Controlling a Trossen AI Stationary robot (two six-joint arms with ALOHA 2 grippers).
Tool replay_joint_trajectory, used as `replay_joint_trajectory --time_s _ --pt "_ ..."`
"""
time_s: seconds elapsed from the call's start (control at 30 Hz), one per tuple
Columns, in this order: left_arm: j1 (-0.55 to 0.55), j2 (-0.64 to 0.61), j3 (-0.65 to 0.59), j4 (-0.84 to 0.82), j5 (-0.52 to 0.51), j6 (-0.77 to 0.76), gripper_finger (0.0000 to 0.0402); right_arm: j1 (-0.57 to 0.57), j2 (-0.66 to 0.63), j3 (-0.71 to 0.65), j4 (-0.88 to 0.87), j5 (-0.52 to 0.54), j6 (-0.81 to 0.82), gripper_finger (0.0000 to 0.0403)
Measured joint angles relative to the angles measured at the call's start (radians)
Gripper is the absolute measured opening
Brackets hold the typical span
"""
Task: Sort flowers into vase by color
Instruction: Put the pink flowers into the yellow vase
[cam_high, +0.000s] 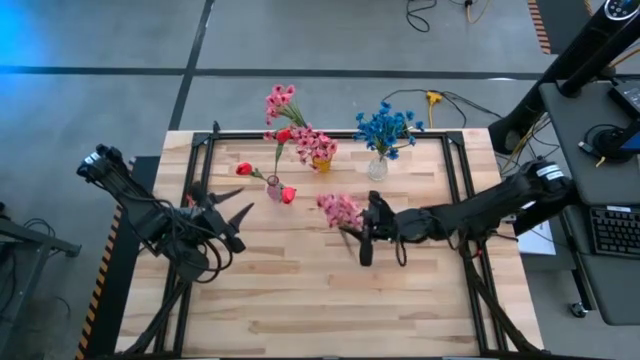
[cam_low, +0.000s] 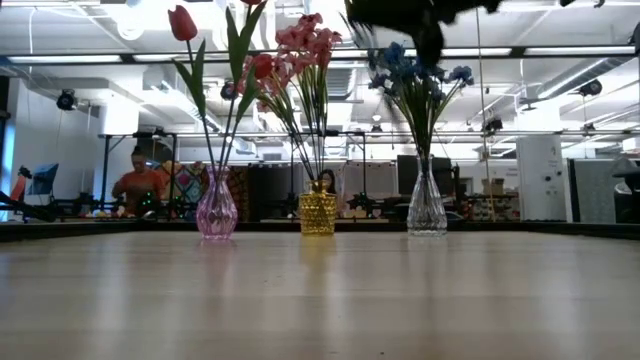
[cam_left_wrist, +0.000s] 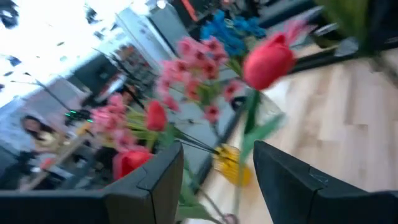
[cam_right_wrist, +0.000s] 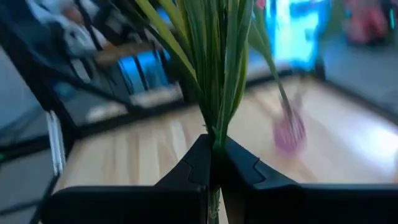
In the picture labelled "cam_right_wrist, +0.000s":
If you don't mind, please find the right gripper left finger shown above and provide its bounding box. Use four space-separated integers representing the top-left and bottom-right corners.
41 133 215 224

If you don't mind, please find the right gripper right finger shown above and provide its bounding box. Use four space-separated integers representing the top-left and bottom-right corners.
217 136 398 224

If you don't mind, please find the pink flower bunch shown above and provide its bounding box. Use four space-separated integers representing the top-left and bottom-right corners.
135 0 259 224

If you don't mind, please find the pink glass vase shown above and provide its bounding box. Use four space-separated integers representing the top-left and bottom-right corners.
272 104 308 158

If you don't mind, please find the bright blue display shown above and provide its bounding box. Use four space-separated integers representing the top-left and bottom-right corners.
270 0 326 72

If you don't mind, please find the person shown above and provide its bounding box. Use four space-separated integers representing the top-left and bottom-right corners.
26 0 106 58

